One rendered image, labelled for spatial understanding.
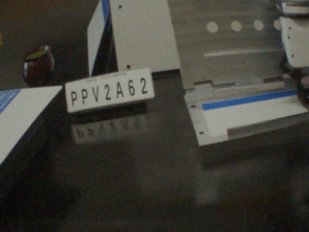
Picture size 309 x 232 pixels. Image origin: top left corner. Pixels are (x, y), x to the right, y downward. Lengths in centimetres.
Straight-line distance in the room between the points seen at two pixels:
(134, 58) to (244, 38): 27
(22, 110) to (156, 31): 40
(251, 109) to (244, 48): 13
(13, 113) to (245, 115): 40
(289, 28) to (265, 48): 15
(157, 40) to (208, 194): 49
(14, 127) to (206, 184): 32
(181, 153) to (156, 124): 12
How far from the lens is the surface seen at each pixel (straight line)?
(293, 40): 121
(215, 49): 132
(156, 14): 146
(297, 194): 102
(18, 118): 118
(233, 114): 125
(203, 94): 132
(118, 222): 103
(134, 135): 128
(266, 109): 126
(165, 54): 149
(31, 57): 148
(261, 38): 133
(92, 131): 132
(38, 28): 213
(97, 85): 138
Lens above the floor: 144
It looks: 24 degrees down
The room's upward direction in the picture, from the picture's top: 9 degrees counter-clockwise
